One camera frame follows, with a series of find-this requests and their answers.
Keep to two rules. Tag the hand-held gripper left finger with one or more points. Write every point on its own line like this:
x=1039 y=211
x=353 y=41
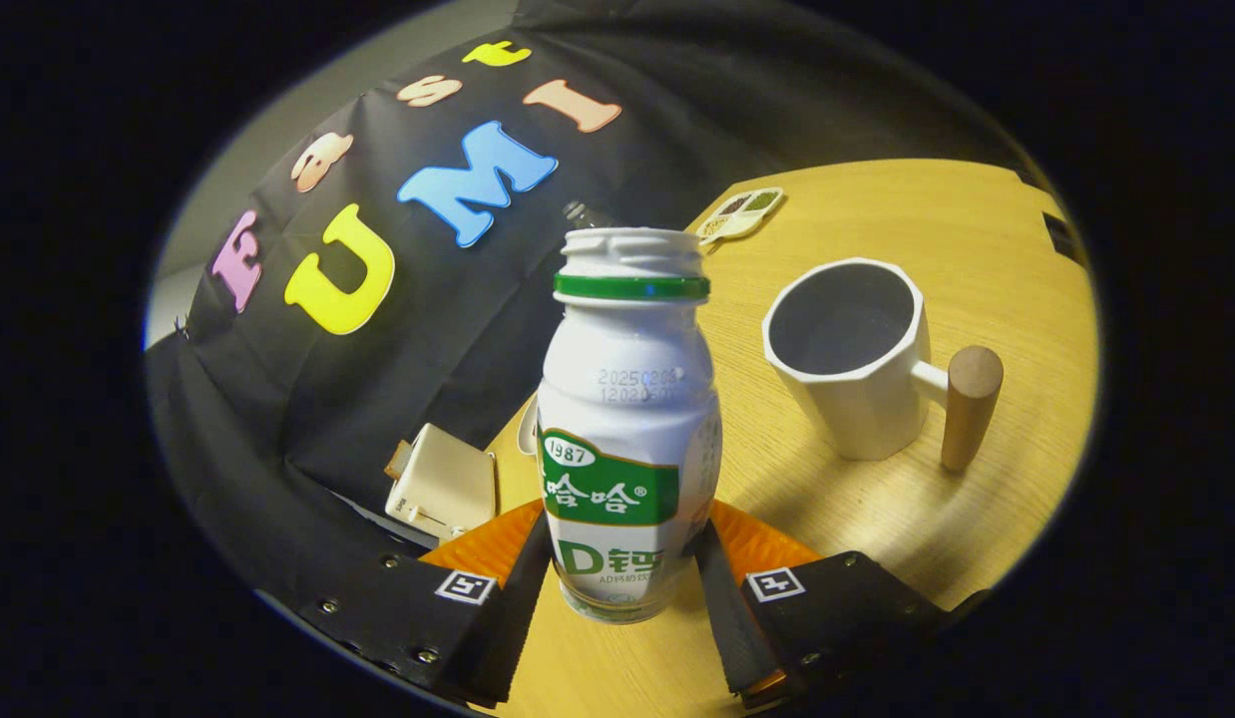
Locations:
x=513 y=618

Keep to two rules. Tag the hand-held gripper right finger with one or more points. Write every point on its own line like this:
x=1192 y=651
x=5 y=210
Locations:
x=727 y=618

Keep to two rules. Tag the white green-label juice bottle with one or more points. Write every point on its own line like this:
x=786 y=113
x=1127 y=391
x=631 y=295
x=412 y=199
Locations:
x=627 y=399

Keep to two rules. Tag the clear plastic water bottle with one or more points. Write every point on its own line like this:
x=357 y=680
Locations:
x=583 y=214

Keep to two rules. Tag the cream white toaster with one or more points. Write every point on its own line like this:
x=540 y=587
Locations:
x=448 y=484

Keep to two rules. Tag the white round plate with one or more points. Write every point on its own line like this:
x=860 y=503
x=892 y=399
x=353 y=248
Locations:
x=528 y=424

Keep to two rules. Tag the wooden table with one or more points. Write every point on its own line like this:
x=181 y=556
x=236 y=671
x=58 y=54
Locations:
x=927 y=538

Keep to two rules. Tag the white divided bean tray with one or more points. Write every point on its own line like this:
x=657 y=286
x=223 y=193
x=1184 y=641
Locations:
x=739 y=214

